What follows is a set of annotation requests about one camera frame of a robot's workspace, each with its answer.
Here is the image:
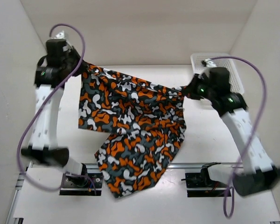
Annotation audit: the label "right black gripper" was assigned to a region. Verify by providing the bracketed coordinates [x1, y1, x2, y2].
[182, 73, 216, 101]

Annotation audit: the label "orange camouflage shorts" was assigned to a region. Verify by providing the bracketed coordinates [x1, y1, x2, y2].
[78, 64, 186, 198]

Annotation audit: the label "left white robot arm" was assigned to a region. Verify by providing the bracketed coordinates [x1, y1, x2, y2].
[21, 39, 89, 187]

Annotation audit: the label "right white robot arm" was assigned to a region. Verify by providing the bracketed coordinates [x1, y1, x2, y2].
[182, 67, 280, 196]

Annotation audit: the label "white plastic basket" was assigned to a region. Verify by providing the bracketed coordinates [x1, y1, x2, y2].
[190, 52, 245, 96]

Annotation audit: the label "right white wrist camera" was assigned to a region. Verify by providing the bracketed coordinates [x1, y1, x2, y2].
[201, 58, 217, 68]

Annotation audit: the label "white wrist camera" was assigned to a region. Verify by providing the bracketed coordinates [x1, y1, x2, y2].
[51, 30, 68, 41]
[201, 58, 217, 68]

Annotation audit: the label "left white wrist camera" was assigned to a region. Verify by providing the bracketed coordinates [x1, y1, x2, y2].
[51, 30, 68, 41]

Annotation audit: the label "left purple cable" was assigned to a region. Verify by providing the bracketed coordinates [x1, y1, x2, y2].
[16, 23, 98, 196]

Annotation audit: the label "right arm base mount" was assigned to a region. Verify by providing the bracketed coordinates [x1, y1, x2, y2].
[181, 173, 226, 198]

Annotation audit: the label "aluminium front rail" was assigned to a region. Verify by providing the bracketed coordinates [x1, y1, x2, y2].
[86, 162, 243, 169]

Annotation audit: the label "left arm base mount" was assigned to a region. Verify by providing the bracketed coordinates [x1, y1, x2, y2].
[59, 169, 103, 196]

